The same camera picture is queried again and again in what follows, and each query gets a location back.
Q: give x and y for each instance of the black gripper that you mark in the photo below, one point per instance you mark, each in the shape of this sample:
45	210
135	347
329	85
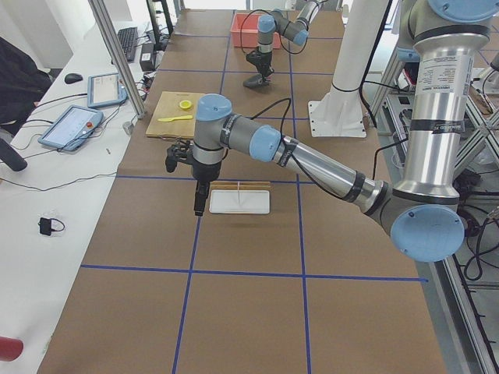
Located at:
263	61
203	171

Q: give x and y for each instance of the dark grey cloth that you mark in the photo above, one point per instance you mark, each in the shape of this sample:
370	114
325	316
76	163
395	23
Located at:
256	81

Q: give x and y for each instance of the left wooden stick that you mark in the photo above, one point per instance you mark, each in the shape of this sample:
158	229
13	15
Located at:
240	187

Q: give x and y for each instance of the white rectangular tray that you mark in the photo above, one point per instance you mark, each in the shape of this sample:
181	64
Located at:
240	201

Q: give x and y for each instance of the pink plastic bin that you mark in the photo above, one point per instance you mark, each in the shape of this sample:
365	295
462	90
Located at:
244	29

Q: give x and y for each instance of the yellow plastic knife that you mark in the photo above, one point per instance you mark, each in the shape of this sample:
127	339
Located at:
176	118

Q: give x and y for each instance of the bamboo cutting board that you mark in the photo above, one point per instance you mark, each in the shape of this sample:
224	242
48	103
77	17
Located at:
174	115

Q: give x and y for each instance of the yellow lemon slices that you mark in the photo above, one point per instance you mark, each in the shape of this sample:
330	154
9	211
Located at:
185	104

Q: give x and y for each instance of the black power adapter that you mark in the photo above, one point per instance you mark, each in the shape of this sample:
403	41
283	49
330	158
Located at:
147	57

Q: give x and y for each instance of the black keyboard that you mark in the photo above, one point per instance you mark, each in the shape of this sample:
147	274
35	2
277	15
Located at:
128	38

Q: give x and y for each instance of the far teach pendant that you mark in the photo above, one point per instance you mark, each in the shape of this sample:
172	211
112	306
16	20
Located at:
105	90

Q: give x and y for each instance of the teach pendant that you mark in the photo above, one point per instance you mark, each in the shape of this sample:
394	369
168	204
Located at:
72	128
105	90

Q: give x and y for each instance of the near teach pendant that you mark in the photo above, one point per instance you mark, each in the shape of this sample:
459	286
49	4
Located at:
72	128

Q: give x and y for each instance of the small black clip device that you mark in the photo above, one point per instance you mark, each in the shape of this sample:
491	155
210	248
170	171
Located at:
48	226

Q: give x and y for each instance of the black computer mouse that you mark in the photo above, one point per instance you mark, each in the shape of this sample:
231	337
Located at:
72	78

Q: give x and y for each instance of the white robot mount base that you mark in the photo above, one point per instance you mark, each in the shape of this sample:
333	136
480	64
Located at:
340	112

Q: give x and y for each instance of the aluminium frame post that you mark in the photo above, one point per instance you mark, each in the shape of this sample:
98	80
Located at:
114	47

